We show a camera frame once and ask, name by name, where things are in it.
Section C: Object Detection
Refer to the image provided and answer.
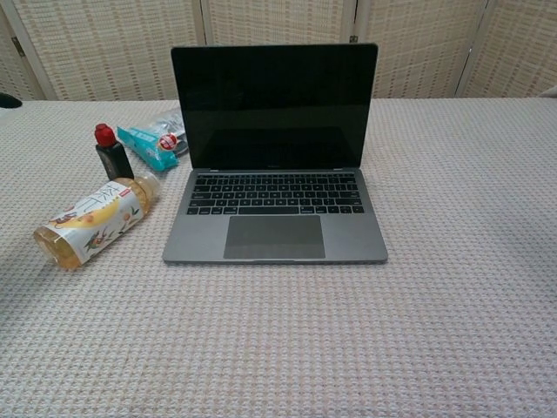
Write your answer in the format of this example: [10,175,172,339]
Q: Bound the teal and silver snack bag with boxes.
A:
[116,108,189,172]

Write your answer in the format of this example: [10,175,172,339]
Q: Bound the tea bottle with illustrated label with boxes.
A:
[33,172,161,272]

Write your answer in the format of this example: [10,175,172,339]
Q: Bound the black bottle with red cap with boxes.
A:
[94,123,135,180]

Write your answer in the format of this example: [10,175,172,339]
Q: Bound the woven folding screen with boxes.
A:
[0,0,557,104]

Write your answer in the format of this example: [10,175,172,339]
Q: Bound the silver laptop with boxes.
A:
[162,42,389,265]

